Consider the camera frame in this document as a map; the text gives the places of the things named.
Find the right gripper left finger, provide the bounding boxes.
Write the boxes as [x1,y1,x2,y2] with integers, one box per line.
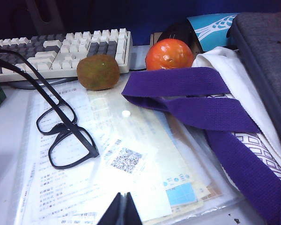
[97,192,124,225]

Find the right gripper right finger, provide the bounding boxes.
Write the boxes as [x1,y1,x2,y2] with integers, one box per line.
[123,192,143,225]

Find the black framed glasses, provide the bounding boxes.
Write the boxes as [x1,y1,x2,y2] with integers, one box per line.
[0,48,100,170]

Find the clear plastic document folder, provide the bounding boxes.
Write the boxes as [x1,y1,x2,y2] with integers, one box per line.
[13,44,246,225]

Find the brown kiwi fruit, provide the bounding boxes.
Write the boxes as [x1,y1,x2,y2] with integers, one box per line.
[76,54,120,91]

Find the orange fruit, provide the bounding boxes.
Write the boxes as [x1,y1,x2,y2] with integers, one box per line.
[145,38,194,71]

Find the white and grey keyboard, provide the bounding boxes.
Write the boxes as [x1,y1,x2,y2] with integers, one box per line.
[0,28,133,83]

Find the black computer mouse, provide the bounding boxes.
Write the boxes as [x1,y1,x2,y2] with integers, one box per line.
[158,21,203,54]

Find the teal patterned paper cup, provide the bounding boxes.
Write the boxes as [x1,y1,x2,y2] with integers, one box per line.
[186,13,237,51]

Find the grey fabric sleeve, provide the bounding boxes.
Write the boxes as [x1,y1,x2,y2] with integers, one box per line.
[226,12,281,162]

